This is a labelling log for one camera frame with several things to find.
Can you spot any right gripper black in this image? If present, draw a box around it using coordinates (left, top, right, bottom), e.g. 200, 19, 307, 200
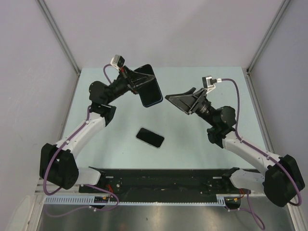
165, 88, 217, 127

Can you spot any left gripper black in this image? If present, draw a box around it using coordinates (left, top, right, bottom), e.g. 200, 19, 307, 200
105, 65, 155, 104

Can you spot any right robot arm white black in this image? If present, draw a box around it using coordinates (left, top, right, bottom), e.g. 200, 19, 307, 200
165, 88, 305, 207

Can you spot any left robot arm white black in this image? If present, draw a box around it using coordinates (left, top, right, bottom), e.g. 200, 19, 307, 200
39, 64, 156, 195

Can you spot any black phone on table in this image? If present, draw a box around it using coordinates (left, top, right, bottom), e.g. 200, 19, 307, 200
136, 128, 165, 148

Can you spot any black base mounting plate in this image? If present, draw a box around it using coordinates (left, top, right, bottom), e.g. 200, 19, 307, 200
78, 169, 247, 202

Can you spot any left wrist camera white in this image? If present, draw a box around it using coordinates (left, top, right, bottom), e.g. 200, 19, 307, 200
110, 54, 125, 70

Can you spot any left aluminium frame post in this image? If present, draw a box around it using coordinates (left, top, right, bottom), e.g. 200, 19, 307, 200
36, 0, 81, 76

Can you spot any aluminium frame post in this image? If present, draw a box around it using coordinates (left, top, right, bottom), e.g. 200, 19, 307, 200
246, 0, 293, 75
36, 0, 81, 76

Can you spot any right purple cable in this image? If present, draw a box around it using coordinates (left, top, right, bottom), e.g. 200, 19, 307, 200
216, 78, 303, 228

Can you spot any purple cable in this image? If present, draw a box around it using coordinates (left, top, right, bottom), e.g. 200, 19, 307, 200
43, 64, 121, 217
216, 78, 303, 228

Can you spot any right aluminium frame post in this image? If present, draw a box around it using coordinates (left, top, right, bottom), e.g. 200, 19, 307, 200
246, 0, 293, 75

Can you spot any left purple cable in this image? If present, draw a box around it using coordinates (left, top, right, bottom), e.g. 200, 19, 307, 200
43, 64, 121, 217

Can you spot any aluminium rail front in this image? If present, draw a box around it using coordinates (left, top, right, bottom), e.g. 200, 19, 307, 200
35, 184, 45, 194

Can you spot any white slotted cable duct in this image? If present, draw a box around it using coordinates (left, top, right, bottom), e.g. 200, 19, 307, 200
44, 195, 226, 206

